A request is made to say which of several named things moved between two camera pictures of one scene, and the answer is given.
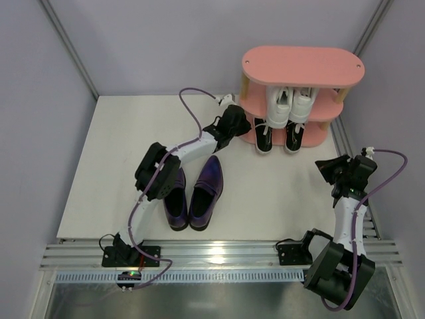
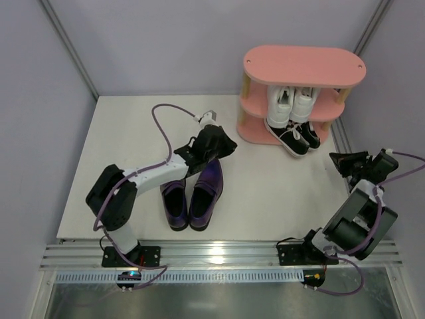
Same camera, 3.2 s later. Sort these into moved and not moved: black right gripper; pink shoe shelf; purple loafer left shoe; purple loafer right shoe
Moved: black right gripper
Not moved: purple loafer right shoe; pink shoe shelf; purple loafer left shoe
